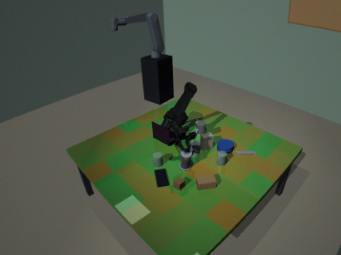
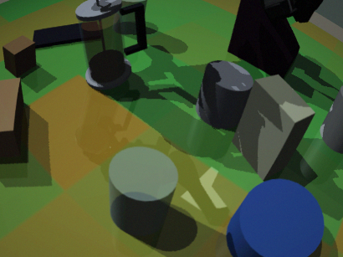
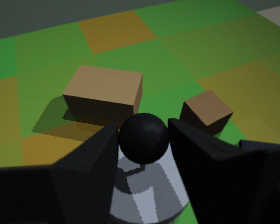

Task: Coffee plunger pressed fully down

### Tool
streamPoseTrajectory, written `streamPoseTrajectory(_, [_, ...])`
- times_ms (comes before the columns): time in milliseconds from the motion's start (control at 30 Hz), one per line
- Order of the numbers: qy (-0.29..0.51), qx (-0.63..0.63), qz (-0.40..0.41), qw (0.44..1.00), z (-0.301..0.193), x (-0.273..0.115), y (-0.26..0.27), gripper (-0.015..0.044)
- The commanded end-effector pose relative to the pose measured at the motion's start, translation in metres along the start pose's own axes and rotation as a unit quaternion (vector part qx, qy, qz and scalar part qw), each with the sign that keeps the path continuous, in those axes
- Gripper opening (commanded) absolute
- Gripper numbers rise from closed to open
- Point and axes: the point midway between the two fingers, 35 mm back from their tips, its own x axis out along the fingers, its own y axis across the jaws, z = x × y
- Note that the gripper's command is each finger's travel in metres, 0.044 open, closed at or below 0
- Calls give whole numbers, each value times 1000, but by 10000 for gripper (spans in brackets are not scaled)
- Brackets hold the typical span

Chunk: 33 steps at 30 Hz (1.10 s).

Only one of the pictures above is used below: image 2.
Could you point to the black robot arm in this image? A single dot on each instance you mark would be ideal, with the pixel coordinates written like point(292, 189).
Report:
point(281, 9)

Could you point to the brown cube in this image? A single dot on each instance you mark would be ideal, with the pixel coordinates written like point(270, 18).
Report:
point(19, 55)

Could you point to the tan rectangular block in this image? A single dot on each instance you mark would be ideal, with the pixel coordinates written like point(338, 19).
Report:
point(11, 115)

